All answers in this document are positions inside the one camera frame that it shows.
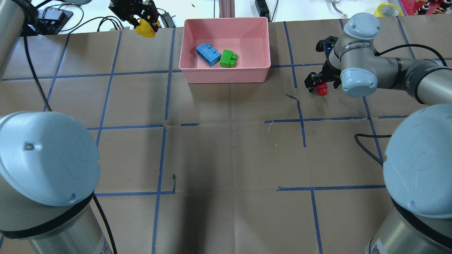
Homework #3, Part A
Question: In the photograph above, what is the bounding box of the green toy block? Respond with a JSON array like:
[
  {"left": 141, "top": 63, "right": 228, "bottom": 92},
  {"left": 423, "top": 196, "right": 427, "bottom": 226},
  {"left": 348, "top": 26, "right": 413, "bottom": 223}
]
[{"left": 219, "top": 49, "right": 238, "bottom": 68}]

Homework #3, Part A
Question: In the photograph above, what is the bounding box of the yellow toy block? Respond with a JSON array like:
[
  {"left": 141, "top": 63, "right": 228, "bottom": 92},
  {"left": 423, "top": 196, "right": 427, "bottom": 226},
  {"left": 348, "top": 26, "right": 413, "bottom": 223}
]
[{"left": 135, "top": 19, "right": 160, "bottom": 38}]

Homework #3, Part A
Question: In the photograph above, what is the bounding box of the red toy block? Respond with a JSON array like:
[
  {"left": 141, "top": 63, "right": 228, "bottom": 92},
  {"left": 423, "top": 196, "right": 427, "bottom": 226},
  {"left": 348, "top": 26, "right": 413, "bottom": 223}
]
[{"left": 315, "top": 83, "right": 328, "bottom": 96}]

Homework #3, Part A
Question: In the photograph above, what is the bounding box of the black power strip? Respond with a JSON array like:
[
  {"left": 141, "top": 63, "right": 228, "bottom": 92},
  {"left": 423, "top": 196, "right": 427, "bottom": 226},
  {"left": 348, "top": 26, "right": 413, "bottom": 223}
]
[{"left": 254, "top": 0, "right": 270, "bottom": 19}]

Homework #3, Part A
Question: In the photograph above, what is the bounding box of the red parts tray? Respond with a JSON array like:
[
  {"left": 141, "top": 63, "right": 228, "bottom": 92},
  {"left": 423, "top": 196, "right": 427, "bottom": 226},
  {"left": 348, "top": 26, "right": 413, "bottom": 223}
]
[{"left": 400, "top": 0, "right": 451, "bottom": 16}]

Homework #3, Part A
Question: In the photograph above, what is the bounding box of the pink plastic box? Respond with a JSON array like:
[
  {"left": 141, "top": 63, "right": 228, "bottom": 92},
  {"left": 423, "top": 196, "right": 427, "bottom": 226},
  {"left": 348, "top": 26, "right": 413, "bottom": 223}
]
[{"left": 179, "top": 17, "right": 271, "bottom": 84}]

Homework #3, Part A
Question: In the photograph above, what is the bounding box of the black power adapter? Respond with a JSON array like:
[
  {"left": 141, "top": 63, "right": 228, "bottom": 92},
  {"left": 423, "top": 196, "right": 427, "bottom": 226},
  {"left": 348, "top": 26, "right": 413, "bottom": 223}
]
[{"left": 160, "top": 12, "right": 176, "bottom": 28}]

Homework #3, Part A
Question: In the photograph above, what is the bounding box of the aluminium frame post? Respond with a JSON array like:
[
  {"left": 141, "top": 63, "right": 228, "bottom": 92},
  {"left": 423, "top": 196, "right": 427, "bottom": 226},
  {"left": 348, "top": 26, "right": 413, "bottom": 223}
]
[{"left": 218, "top": 0, "right": 235, "bottom": 18}]

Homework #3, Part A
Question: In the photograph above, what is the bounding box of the yellow tape roll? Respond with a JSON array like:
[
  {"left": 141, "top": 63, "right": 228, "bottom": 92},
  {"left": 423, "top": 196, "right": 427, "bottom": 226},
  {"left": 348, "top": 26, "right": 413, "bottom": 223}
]
[{"left": 373, "top": 3, "right": 403, "bottom": 17}]

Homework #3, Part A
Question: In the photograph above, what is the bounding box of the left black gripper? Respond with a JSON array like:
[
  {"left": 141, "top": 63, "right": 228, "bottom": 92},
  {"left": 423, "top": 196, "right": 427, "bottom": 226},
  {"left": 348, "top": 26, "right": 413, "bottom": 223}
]
[{"left": 108, "top": 0, "right": 160, "bottom": 33}]

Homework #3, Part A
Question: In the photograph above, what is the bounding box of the black corrugated cable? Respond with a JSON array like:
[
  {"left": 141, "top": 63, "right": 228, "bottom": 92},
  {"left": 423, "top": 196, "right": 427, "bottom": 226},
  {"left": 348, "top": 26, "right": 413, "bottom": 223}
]
[{"left": 354, "top": 133, "right": 392, "bottom": 166}]

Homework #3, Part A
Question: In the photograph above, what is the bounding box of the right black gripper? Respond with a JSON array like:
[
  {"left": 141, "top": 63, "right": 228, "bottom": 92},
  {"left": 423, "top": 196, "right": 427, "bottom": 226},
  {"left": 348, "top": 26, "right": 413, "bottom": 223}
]
[{"left": 304, "top": 36, "right": 341, "bottom": 93}]

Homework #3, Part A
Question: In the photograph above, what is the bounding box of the blue toy block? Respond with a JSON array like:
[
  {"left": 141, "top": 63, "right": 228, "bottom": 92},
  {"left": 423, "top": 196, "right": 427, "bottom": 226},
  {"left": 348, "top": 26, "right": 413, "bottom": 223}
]
[{"left": 196, "top": 43, "right": 221, "bottom": 67}]

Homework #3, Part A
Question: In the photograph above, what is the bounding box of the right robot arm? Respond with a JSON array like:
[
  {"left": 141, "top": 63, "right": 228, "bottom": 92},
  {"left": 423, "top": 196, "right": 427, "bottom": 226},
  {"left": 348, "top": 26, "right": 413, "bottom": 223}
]
[{"left": 305, "top": 13, "right": 452, "bottom": 254}]

